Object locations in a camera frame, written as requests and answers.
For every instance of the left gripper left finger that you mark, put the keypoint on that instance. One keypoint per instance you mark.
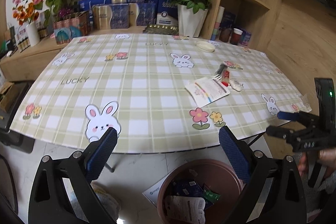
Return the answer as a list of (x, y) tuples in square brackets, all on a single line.
[(49, 202)]

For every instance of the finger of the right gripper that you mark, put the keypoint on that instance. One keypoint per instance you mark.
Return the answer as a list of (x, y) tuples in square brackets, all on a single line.
[(288, 116), (278, 132)]

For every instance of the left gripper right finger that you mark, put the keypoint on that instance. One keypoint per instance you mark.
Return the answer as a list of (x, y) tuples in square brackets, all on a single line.
[(273, 190)]

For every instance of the red sauce packet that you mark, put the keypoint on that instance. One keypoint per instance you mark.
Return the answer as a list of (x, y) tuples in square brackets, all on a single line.
[(225, 80)]

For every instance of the white printed paper wrapper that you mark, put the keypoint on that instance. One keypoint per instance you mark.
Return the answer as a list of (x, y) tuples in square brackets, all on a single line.
[(206, 91)]

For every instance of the cream round plastic lid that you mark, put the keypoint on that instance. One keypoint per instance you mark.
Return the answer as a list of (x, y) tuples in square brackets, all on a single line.
[(205, 46)]

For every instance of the clear plastic packaging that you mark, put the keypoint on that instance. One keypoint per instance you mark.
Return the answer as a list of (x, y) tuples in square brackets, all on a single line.
[(305, 105)]

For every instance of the green gold snack wrapper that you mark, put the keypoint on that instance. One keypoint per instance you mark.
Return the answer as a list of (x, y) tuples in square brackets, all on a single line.
[(210, 195)]

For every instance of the brown round trash bin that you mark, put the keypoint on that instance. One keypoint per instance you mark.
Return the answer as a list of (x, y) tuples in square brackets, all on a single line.
[(181, 198)]

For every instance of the right hand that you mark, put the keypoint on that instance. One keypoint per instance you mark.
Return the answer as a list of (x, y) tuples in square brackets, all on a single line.
[(326, 157)]

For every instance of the red plastic cup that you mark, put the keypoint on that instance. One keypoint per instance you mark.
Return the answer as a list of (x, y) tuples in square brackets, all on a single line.
[(236, 35)]

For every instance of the green plaid bunny tablecloth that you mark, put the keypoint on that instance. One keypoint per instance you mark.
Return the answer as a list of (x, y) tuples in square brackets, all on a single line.
[(136, 83)]

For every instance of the stack of paper cups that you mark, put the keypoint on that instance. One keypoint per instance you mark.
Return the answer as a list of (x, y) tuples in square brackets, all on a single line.
[(217, 23)]

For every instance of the patterned flower basket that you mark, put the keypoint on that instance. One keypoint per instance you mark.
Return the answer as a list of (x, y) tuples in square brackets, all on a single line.
[(73, 26)]

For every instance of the blue gold gift box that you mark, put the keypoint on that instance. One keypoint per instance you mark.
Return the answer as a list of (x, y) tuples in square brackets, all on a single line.
[(107, 17)]

